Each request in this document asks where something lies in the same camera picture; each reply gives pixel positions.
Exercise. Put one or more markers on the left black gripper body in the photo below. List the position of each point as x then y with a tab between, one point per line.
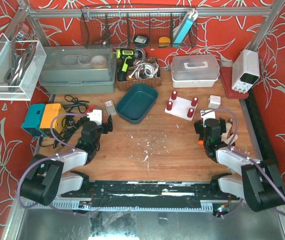
108	124

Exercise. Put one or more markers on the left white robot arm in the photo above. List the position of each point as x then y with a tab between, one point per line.
48	177

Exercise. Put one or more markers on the yellow green cordless drill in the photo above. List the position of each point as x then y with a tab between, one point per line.
127	58

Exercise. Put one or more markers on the small red spring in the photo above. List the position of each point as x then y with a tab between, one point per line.
190	113

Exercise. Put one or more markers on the blue white flat box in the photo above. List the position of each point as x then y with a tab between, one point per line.
183	28

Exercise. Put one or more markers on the red small block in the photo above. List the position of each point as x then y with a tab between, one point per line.
90	109

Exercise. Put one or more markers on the black wire basket shelf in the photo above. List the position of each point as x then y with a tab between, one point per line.
116	26

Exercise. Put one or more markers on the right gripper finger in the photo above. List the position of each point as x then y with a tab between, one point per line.
222	123
198	126

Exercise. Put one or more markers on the clear acrylic box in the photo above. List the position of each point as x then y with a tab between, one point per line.
21	62

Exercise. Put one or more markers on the teal plastic tray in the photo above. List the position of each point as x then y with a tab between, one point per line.
136	103

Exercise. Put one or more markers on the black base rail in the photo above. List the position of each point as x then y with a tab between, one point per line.
148	194

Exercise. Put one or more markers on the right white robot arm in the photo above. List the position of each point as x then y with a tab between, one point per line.
257	182

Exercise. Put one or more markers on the white cube adapter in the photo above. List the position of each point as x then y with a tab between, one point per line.
214	101

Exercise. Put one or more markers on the small grey metal plate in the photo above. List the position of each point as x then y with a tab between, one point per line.
110	108

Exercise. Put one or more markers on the black round tin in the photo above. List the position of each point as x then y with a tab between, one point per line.
141	40

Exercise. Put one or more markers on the white plastic storage box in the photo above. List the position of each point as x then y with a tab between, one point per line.
194	71

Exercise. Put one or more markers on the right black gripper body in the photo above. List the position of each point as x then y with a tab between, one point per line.
223	124

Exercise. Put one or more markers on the large red spring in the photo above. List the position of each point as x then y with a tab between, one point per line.
174	95
194	102

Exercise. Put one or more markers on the white power supply unit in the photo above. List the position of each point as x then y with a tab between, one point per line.
245	71

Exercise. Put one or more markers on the white peg board fixture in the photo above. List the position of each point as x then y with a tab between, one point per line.
180	108

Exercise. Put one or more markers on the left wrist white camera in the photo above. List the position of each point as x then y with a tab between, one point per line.
96	115

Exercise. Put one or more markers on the orange black screwdriver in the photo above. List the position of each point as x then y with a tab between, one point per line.
200	142

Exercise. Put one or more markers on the yellow tape measure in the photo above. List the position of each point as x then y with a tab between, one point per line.
164	42

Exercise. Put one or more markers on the red book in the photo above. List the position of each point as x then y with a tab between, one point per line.
226	78

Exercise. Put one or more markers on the grey plastic toolbox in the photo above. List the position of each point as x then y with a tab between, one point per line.
78	70

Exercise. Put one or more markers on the teal box device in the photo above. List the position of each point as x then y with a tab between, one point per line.
33	120

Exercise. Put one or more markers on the black cable duct strip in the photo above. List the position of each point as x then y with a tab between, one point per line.
264	143

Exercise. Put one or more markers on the yellow soldering station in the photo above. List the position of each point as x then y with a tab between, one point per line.
50	112

